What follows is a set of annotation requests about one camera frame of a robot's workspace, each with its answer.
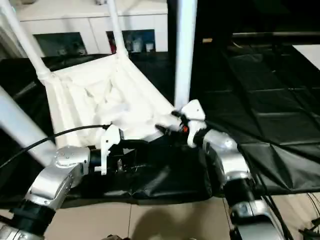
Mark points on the white plastic table top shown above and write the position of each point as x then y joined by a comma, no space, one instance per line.
110,95

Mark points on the white plastic table leg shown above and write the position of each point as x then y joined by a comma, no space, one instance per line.
25,125
116,27
185,55
25,40

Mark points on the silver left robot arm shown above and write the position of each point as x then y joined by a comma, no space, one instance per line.
50,180

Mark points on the black plastic mat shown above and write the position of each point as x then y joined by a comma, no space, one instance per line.
270,100

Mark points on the small yellow label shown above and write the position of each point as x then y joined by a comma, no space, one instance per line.
207,40

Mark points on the white glass-door cabinet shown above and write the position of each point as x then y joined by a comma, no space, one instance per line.
75,17

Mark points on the grey crumpled object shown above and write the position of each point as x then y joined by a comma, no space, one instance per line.
102,1

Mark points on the white flat board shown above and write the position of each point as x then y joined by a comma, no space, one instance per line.
309,55

